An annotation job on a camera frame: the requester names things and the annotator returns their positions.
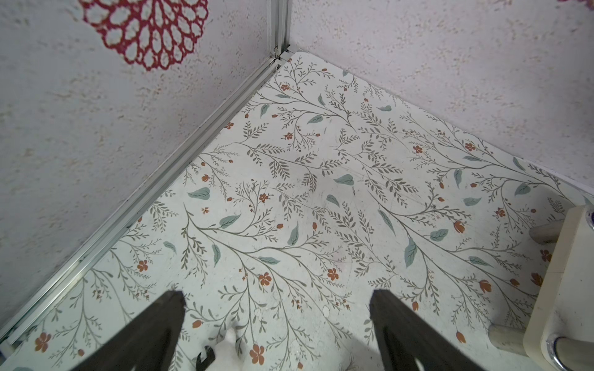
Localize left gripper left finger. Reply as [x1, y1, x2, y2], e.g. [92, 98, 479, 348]
[74, 291, 186, 370]

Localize floral table mat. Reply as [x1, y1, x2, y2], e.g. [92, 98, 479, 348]
[3, 52, 593, 370]

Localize white two-tier shelf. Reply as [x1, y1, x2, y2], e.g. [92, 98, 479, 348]
[488, 205, 593, 370]

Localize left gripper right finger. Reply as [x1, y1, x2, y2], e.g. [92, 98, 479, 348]
[370, 289, 482, 370]

